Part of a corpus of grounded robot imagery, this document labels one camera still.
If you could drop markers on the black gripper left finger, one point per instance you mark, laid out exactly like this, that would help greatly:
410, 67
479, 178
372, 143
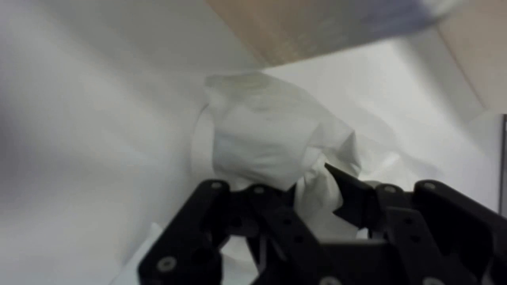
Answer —
285, 232

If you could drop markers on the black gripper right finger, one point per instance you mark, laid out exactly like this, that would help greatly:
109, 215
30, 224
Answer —
433, 232

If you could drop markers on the white tissue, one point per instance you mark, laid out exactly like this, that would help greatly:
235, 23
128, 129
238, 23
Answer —
263, 137

